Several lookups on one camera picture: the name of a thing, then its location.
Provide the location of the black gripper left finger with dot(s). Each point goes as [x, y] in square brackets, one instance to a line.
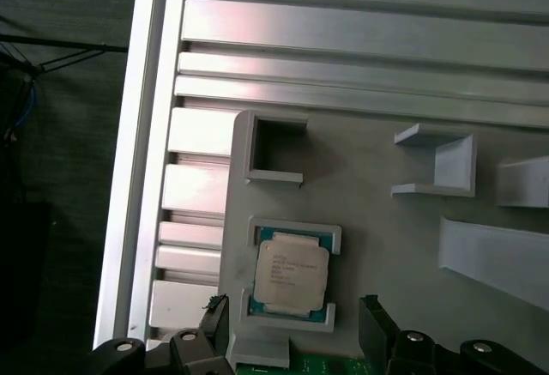
[214, 340]

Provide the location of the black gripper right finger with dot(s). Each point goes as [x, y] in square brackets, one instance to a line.
[373, 336]

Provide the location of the silver square CPU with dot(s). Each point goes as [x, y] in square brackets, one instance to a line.
[291, 272]

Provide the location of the green RAM stick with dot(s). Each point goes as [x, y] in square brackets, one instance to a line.
[326, 366]

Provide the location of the grey plastic parts rack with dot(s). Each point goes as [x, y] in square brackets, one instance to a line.
[373, 237]

